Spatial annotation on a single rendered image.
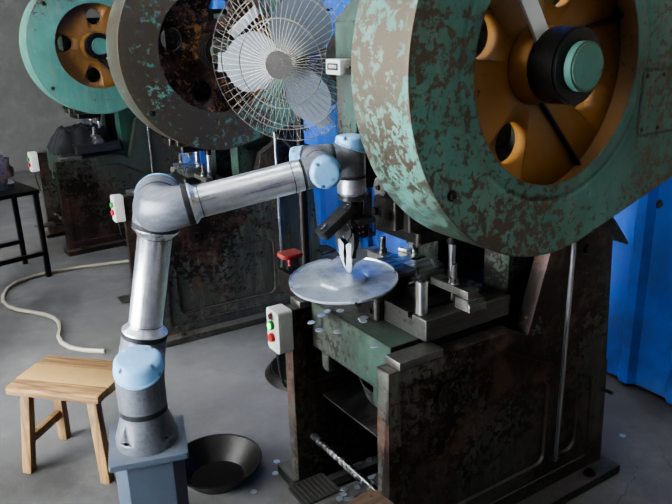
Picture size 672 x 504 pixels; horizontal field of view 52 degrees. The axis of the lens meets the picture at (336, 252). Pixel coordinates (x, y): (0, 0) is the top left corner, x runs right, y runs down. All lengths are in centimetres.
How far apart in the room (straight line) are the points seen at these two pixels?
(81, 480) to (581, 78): 197
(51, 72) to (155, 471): 318
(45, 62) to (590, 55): 358
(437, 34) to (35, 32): 350
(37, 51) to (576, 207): 354
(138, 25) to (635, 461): 240
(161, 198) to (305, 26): 113
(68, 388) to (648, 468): 192
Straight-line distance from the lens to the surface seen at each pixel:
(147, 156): 503
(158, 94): 294
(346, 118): 195
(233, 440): 253
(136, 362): 173
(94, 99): 466
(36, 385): 250
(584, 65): 151
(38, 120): 823
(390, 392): 172
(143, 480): 182
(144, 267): 177
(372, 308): 190
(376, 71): 134
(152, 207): 160
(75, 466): 265
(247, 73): 263
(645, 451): 270
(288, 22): 254
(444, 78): 132
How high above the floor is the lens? 143
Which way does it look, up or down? 18 degrees down
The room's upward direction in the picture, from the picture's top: 2 degrees counter-clockwise
